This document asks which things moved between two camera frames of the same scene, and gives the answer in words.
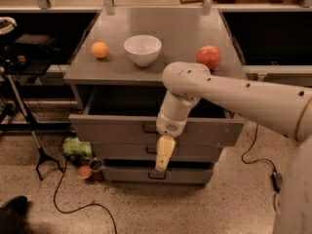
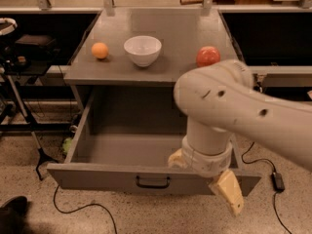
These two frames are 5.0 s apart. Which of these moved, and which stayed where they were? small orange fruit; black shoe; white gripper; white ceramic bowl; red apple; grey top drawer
Moved: grey top drawer; white gripper
Stayed: small orange fruit; black shoe; red apple; white ceramic bowl
